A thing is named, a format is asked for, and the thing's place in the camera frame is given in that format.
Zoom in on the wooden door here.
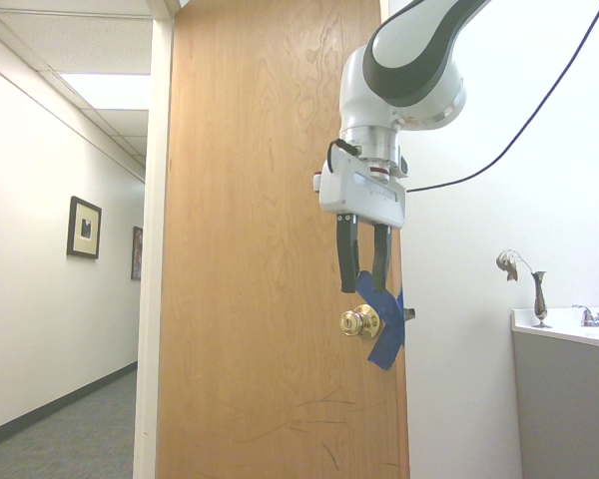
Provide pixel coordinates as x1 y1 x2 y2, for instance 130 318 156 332
154 0 411 479

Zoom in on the black cable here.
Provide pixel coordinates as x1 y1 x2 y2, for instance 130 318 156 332
406 0 599 194

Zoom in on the grey vanity cabinet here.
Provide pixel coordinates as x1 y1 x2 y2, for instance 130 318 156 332
510 306 599 479

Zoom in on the chrome sink faucet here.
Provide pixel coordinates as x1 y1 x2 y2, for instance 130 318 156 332
571 304 599 328

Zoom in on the large black framed picture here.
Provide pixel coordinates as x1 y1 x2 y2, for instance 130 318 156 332
66 196 103 260

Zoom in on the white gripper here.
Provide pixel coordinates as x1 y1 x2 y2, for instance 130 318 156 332
311 139 410 293

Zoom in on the brass door knob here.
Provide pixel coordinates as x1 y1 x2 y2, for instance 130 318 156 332
338 303 383 342

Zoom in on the ceiling light panel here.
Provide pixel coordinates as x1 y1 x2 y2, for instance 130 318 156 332
59 72 153 107

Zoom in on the blue tape cross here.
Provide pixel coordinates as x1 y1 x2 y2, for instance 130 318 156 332
354 270 406 371

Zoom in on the small dark framed picture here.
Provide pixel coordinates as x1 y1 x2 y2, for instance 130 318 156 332
131 226 144 281

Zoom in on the silver bud vase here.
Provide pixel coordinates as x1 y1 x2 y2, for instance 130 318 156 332
531 270 553 329

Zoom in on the white door frame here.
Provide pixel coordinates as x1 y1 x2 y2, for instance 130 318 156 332
132 0 181 479

